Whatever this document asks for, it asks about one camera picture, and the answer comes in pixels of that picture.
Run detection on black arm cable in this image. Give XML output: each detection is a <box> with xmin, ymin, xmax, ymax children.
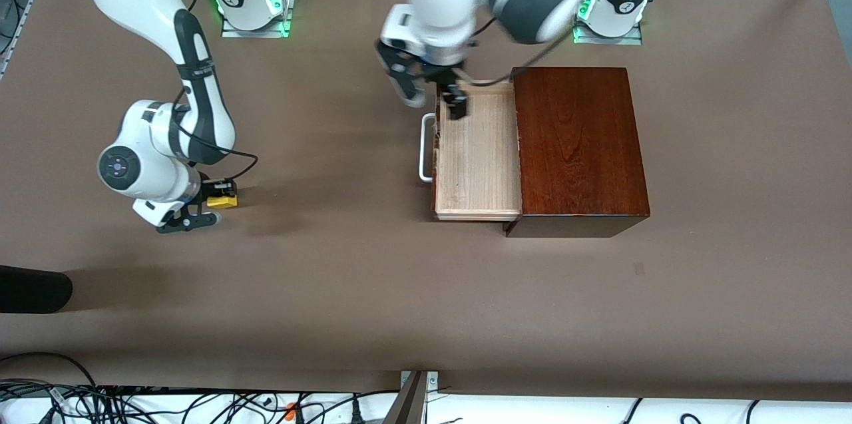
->
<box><xmin>173</xmin><ymin>87</ymin><xmax>260</xmax><ymax>183</ymax></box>
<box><xmin>466</xmin><ymin>17</ymin><xmax>581</xmax><ymax>88</ymax></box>

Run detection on white drawer handle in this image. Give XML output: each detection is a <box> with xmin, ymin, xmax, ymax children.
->
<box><xmin>418</xmin><ymin>114</ymin><xmax>437</xmax><ymax>184</ymax></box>

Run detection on dark brown wooden cabinet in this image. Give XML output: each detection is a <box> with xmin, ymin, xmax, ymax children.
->
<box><xmin>504</xmin><ymin>67</ymin><xmax>652</xmax><ymax>239</ymax></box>

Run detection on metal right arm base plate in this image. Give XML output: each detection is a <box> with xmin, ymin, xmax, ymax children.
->
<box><xmin>220</xmin><ymin>0</ymin><xmax>295</xmax><ymax>39</ymax></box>

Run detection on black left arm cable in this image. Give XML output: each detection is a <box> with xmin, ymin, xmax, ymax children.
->
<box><xmin>466</xmin><ymin>17</ymin><xmax>581</xmax><ymax>88</ymax></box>

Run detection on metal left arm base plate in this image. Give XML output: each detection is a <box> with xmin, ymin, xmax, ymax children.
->
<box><xmin>571</xmin><ymin>0</ymin><xmax>644</xmax><ymax>46</ymax></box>

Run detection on light wooden drawer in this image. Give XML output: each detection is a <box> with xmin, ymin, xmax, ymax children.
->
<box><xmin>432</xmin><ymin>80</ymin><xmax>524</xmax><ymax>222</ymax></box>

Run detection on black cylindrical object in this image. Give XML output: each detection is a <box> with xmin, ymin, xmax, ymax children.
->
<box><xmin>0</xmin><ymin>265</ymin><xmax>73</xmax><ymax>315</ymax></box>

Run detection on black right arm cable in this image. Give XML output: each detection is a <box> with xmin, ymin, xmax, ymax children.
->
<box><xmin>173</xmin><ymin>87</ymin><xmax>260</xmax><ymax>183</ymax></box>

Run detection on metal bracket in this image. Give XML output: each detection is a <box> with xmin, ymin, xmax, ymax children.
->
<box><xmin>384</xmin><ymin>371</ymin><xmax>440</xmax><ymax>424</ymax></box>

